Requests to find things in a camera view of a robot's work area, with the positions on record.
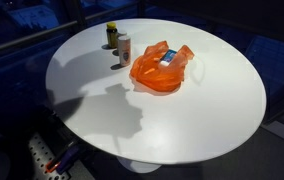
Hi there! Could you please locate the purple orange clamp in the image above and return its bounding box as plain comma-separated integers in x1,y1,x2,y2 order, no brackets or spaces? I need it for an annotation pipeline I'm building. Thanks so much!
45,141,80,175

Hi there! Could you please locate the yellow-lid vitamin bottle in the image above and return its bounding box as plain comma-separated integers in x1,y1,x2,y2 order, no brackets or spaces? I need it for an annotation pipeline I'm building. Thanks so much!
106,21,119,50

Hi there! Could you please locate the metal handrail bar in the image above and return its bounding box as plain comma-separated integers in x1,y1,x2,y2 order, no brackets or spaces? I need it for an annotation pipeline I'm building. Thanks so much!
0,2,140,58

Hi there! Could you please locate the orange plastic bag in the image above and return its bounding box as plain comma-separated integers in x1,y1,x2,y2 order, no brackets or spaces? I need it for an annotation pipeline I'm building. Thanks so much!
129,40,196,93

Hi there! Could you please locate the white mentos container blue label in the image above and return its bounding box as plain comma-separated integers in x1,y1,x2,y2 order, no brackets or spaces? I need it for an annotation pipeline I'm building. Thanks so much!
159,49,179,68

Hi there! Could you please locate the white table pedestal base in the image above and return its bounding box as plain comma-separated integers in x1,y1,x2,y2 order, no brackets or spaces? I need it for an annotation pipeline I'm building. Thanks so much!
116,156,162,174

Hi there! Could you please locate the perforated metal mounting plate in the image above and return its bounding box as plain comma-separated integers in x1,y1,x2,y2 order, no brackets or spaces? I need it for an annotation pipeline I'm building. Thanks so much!
27,133,71,180

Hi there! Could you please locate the white deodorant stick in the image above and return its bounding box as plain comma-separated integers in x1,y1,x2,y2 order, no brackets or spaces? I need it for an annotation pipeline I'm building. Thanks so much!
117,35,132,67

